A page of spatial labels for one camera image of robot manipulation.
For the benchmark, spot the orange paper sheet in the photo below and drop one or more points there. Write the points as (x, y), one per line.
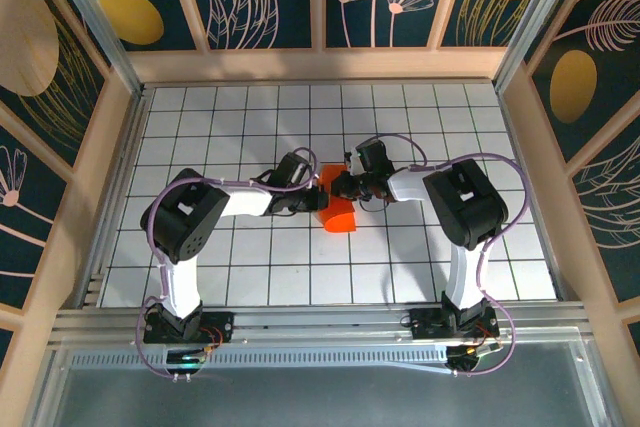
(340, 219)

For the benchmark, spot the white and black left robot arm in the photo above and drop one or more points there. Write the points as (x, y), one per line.
(185, 217)

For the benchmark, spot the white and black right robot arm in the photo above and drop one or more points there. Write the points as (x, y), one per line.
(465, 202)

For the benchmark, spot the white gridded table mat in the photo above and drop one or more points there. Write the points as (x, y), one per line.
(225, 117)

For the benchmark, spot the grey translucent panel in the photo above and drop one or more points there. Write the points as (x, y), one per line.
(320, 397)

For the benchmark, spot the small black circuit board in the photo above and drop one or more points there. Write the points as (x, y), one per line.
(467, 359)
(182, 359)

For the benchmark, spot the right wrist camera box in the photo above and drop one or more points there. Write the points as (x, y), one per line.
(372, 154)

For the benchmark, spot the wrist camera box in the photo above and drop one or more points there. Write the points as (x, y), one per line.
(292, 167)
(372, 154)

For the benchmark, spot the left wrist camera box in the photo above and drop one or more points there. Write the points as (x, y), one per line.
(292, 167)

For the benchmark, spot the aluminium mounting rail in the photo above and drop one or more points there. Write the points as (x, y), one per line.
(320, 322)

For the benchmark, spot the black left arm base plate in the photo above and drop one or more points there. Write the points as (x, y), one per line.
(220, 322)

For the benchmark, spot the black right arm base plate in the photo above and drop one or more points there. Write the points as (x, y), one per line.
(425, 324)

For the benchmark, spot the aluminium side rail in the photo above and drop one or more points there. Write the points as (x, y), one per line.
(116, 197)

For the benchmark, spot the aluminium corner post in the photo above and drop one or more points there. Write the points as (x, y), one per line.
(534, 22)
(98, 22)

